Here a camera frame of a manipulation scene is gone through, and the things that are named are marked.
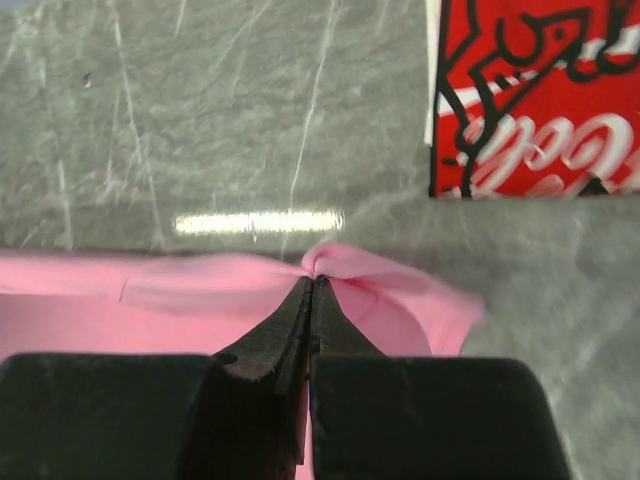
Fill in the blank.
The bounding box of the folded red white Coca-Cola t-shirt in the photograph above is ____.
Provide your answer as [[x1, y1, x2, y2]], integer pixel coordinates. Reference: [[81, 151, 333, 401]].
[[425, 1, 639, 200]]

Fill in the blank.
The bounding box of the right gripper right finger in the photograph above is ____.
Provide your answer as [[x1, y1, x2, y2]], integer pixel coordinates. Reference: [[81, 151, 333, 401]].
[[309, 278, 570, 480]]

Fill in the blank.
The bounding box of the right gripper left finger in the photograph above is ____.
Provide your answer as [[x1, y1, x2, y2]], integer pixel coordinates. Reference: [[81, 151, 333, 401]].
[[1, 278, 312, 479]]

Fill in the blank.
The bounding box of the pink t-shirt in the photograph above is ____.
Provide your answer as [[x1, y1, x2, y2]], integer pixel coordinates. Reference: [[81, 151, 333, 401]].
[[1, 244, 484, 479]]

